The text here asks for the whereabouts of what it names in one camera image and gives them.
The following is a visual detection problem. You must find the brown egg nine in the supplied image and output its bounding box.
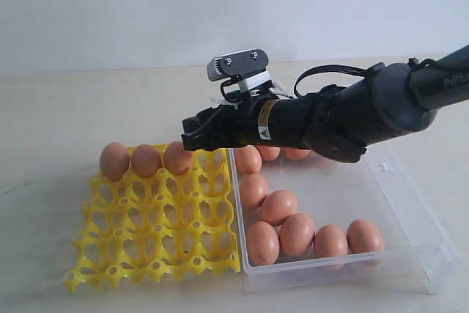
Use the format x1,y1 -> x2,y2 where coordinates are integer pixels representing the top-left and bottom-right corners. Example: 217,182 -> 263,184
260,190 -> 298,226

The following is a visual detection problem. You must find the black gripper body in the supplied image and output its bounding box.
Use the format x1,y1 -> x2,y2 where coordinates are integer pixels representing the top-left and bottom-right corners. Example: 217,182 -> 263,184
197,96 -> 278,150

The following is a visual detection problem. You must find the brown egg seven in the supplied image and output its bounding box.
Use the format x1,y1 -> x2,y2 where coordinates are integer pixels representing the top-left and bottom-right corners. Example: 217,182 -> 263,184
234,145 -> 262,174

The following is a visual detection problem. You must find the brown egg thirteen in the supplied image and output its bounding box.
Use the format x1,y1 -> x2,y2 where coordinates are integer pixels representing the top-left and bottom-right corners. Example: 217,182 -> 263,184
347,219 -> 385,254

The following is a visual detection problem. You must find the brown egg two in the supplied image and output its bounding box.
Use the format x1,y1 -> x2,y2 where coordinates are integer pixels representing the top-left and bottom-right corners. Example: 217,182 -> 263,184
130,144 -> 162,178

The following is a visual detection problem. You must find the brown egg four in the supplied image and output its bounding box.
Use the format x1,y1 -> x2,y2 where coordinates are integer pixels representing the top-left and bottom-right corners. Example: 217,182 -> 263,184
284,148 -> 311,161

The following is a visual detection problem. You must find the brown egg six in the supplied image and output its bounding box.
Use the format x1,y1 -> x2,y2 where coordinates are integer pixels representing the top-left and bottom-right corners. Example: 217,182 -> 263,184
256,145 -> 281,161

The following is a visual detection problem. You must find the brown egg eleven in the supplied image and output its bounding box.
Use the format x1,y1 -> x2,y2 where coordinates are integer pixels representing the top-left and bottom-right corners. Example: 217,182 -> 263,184
246,221 -> 280,266

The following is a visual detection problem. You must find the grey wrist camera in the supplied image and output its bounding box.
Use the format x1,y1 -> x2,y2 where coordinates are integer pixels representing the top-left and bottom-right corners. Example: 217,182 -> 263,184
206,48 -> 269,82

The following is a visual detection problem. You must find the clear plastic container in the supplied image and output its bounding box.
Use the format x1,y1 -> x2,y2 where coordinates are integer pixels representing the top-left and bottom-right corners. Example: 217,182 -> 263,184
236,144 -> 461,294

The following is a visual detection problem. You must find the yellow plastic egg tray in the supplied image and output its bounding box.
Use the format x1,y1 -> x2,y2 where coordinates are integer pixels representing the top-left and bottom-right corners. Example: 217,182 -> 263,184
64,149 -> 240,292

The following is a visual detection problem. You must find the brown egg twelve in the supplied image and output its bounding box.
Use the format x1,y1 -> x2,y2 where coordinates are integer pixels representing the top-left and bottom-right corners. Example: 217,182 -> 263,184
313,224 -> 349,259

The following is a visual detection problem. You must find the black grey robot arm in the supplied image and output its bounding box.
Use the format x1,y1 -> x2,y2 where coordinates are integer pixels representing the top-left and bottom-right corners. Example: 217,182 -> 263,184
182,48 -> 468,163

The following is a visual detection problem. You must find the brown egg one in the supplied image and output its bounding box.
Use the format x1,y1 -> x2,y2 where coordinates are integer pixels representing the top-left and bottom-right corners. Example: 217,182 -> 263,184
100,141 -> 130,182

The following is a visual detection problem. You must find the brown egg ten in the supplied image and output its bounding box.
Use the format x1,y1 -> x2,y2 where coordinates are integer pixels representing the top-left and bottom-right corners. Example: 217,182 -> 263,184
279,213 -> 316,256

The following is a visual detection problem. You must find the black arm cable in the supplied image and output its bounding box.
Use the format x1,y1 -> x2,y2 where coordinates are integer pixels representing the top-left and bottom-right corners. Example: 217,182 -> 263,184
292,56 -> 440,100

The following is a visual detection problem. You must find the brown egg three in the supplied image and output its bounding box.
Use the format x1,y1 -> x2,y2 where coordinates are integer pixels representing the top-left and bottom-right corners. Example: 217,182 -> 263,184
164,141 -> 194,175

